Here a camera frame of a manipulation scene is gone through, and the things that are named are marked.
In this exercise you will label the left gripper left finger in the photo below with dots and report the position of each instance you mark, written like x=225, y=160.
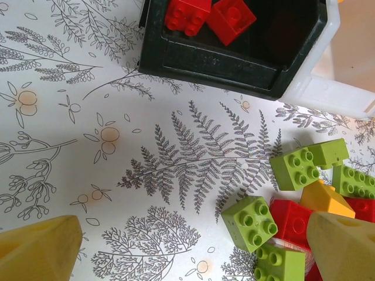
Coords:
x=35, y=251

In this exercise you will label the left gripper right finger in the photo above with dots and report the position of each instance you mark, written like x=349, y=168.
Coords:
x=345, y=251

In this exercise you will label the red lego brick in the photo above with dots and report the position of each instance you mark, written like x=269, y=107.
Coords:
x=363, y=207
x=231, y=26
x=288, y=222
x=184, y=14

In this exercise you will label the yellow sloped lego brick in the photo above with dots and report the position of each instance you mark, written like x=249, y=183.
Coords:
x=322, y=202

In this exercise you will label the green long lego brick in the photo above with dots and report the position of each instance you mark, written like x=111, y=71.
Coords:
x=354, y=181

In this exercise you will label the green square lego brick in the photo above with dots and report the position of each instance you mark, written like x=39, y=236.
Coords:
x=240, y=228
x=290, y=175

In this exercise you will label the fern print tablecloth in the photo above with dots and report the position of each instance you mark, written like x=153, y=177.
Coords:
x=117, y=131

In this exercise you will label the white plastic storage bin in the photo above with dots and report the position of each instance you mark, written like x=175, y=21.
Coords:
x=322, y=93

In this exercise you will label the black plastic storage bin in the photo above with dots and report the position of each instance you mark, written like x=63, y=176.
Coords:
x=205, y=64

